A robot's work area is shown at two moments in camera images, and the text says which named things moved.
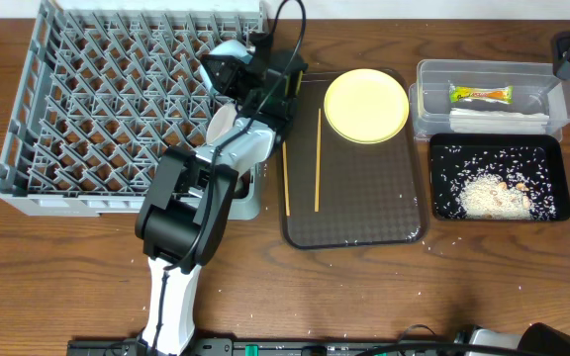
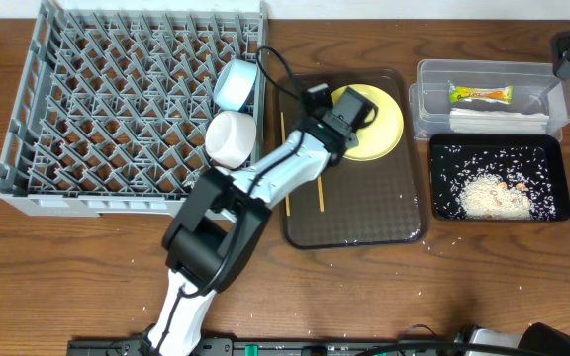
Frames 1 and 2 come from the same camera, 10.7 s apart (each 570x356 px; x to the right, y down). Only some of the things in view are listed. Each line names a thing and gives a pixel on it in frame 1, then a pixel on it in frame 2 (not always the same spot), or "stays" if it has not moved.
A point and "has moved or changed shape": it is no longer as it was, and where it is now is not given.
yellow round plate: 366,106 has moved or changed shape
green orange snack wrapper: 496,94 stays
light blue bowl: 231,47 has moved or changed shape
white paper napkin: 496,122 stays
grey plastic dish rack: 108,85 stays
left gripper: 231,79 → 348,142
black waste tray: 532,161 stays
